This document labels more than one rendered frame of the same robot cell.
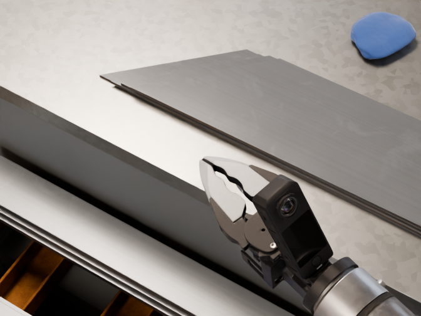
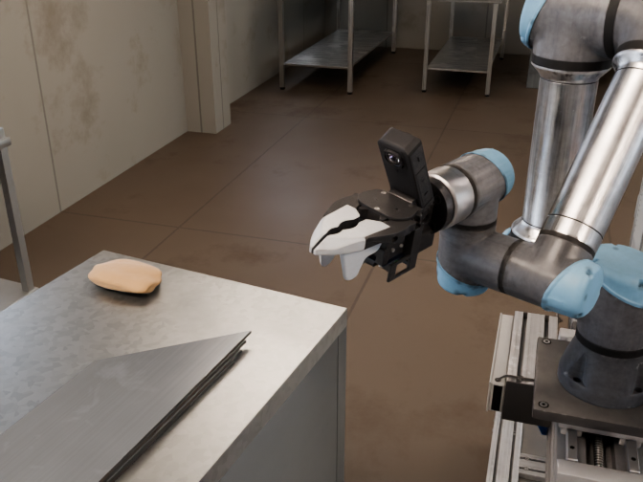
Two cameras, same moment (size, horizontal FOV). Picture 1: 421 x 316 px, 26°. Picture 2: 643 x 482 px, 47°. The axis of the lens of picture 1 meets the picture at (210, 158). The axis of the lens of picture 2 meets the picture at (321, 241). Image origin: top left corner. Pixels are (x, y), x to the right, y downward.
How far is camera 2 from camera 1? 1.09 m
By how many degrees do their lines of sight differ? 73
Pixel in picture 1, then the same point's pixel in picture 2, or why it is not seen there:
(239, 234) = (402, 224)
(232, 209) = (375, 226)
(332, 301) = (454, 183)
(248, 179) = (341, 216)
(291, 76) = not seen: outside the picture
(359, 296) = (447, 169)
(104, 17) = not seen: outside the picture
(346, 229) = (208, 423)
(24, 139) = not seen: outside the picture
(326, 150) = (112, 428)
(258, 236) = (404, 211)
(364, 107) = (58, 402)
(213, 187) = (353, 235)
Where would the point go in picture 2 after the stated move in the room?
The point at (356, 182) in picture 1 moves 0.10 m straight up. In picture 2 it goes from (158, 405) to (151, 351)
